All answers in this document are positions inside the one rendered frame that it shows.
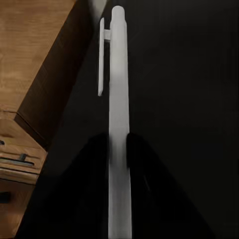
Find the pen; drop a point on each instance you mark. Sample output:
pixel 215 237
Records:
pixel 120 224

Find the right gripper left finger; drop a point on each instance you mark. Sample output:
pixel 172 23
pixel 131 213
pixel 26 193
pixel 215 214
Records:
pixel 54 218

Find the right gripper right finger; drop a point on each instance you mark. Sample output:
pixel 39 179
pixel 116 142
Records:
pixel 180 218

